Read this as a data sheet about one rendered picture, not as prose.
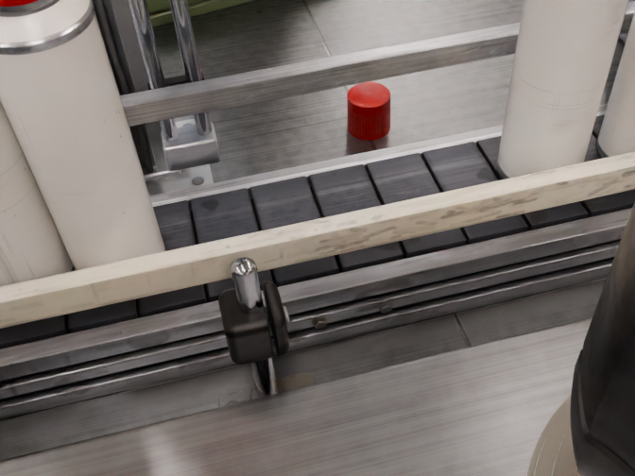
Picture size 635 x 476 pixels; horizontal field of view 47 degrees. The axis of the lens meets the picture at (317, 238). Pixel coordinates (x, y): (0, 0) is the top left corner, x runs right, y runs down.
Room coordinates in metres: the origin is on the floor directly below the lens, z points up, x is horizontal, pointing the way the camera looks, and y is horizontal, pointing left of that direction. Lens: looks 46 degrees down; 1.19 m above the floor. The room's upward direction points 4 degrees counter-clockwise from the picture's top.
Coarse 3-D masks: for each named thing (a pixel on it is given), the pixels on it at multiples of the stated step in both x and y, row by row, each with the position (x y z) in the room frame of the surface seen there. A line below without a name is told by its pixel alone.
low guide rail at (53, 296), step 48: (480, 192) 0.29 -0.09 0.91; (528, 192) 0.29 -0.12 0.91; (576, 192) 0.30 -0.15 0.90; (240, 240) 0.27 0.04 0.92; (288, 240) 0.27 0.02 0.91; (336, 240) 0.27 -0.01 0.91; (384, 240) 0.27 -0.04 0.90; (0, 288) 0.25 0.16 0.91; (48, 288) 0.24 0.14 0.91; (96, 288) 0.25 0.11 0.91; (144, 288) 0.25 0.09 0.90
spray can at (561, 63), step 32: (544, 0) 0.33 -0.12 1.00; (576, 0) 0.32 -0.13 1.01; (608, 0) 0.32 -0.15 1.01; (544, 32) 0.33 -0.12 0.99; (576, 32) 0.32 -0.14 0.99; (608, 32) 0.32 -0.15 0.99; (544, 64) 0.33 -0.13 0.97; (576, 64) 0.32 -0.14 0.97; (608, 64) 0.33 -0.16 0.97; (512, 96) 0.34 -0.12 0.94; (544, 96) 0.32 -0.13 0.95; (576, 96) 0.32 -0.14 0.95; (512, 128) 0.34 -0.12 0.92; (544, 128) 0.32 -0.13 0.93; (576, 128) 0.32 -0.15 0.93; (512, 160) 0.33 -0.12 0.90; (544, 160) 0.32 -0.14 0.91; (576, 160) 0.32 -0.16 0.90
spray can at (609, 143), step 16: (624, 48) 0.36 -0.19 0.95; (624, 64) 0.36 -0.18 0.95; (624, 80) 0.35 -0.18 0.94; (624, 96) 0.35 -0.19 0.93; (608, 112) 0.36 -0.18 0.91; (624, 112) 0.34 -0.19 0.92; (608, 128) 0.35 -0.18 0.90; (624, 128) 0.34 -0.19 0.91; (608, 144) 0.35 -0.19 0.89; (624, 144) 0.34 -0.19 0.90
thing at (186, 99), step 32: (480, 32) 0.38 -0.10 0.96; (512, 32) 0.37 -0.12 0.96; (288, 64) 0.36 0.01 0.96; (320, 64) 0.35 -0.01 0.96; (352, 64) 0.35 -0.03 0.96; (384, 64) 0.36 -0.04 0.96; (416, 64) 0.36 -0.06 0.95; (448, 64) 0.36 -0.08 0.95; (128, 96) 0.34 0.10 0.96; (160, 96) 0.33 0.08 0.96; (192, 96) 0.33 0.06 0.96; (224, 96) 0.34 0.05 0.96; (256, 96) 0.34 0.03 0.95
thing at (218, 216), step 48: (480, 144) 0.37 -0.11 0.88; (240, 192) 0.34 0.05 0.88; (288, 192) 0.34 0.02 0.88; (336, 192) 0.34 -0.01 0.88; (384, 192) 0.33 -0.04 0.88; (432, 192) 0.33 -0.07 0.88; (624, 192) 0.32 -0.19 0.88; (192, 240) 0.30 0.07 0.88; (432, 240) 0.29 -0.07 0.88; (480, 240) 0.29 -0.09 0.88; (192, 288) 0.27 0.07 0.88; (0, 336) 0.24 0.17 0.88; (48, 336) 0.24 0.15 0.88
